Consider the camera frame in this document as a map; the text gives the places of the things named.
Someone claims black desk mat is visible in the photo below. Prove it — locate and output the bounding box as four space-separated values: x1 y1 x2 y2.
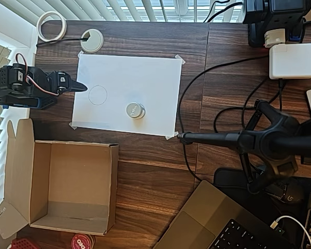
214 167 311 234

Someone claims black cable by blinds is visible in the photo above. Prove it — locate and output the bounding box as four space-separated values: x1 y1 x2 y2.
204 0 246 23

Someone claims red perforated base block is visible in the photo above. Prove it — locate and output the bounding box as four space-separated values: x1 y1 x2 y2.
9 238 38 249

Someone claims black computer mouse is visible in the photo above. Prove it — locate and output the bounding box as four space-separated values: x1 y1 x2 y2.
279 178 305 204

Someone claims thin black cable through grommet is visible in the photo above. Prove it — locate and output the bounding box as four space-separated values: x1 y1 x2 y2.
35 36 90 47

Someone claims blue and black plug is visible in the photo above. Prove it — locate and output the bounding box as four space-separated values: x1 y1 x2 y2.
287 25 305 44

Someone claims large white power adapter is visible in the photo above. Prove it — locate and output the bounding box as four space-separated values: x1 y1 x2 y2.
268 43 311 80

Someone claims small white plug adapter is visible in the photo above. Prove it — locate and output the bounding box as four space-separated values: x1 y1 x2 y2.
263 27 286 49

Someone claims white round cable grommet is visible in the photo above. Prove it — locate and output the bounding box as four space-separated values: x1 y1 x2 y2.
80 29 104 54

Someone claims black power strip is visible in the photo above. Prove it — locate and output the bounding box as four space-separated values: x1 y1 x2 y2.
242 0 311 48

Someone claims small jar with silver lid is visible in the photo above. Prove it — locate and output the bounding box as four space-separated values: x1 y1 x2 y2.
125 102 146 120

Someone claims red round lid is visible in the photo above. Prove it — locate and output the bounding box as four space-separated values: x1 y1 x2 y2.
71 232 96 249

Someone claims black cable from white adapter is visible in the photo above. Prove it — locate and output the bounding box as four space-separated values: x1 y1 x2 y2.
214 77 285 134

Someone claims grey laptop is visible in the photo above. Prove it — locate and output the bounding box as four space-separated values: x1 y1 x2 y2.
151 180 299 249

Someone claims open brown cardboard box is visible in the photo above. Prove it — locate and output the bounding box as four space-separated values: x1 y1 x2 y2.
0 118 119 240

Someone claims white paper sheet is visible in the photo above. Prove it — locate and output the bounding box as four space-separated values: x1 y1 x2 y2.
71 53 182 137

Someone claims white USB-C cable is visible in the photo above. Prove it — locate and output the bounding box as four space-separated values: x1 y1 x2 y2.
272 215 311 249

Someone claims long black cable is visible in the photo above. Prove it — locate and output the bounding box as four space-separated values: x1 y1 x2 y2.
176 54 272 182

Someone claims black tripod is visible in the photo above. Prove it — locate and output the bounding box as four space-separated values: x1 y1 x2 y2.
176 100 311 195

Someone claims masking tape roll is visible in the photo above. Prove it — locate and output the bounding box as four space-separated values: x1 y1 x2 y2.
36 11 67 43

